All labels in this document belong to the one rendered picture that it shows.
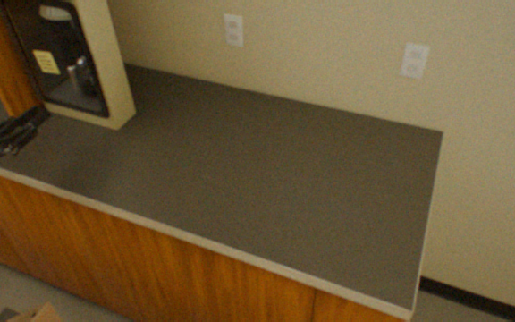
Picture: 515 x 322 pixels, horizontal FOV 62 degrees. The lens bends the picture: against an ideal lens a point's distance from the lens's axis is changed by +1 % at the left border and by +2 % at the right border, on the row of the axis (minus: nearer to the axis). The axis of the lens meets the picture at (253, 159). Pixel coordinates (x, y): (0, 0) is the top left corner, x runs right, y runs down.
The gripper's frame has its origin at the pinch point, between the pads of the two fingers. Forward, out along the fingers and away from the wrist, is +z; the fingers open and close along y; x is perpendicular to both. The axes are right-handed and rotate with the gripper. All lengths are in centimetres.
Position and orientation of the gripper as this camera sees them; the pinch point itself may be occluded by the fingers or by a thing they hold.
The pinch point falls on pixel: (34, 117)
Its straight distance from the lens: 137.2
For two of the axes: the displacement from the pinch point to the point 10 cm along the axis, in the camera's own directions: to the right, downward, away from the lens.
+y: -9.2, -2.6, 3.1
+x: 0.2, 7.4, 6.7
